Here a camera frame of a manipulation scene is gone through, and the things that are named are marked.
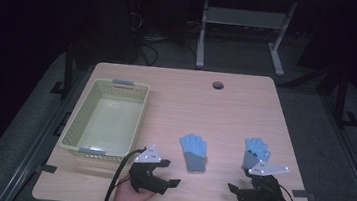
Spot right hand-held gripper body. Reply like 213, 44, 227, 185
234, 159, 291, 201

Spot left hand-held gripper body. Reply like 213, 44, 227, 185
126, 142, 176, 196

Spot blue and grey knit glove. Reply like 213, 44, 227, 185
175, 132, 211, 175
241, 136, 274, 173

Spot pale yellow plastic basket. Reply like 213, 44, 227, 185
57, 74, 152, 165

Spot person's left hand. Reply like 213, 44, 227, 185
107, 175, 160, 201

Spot black table edge clip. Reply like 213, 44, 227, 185
290, 188, 318, 200
34, 163, 59, 175

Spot black metal stand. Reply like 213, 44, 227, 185
49, 42, 83, 99
328, 70, 357, 131

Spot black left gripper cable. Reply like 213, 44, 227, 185
102, 143, 147, 201

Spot black floor cables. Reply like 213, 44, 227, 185
133, 32, 201, 71

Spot white metal table frame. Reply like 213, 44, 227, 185
194, 0, 299, 79

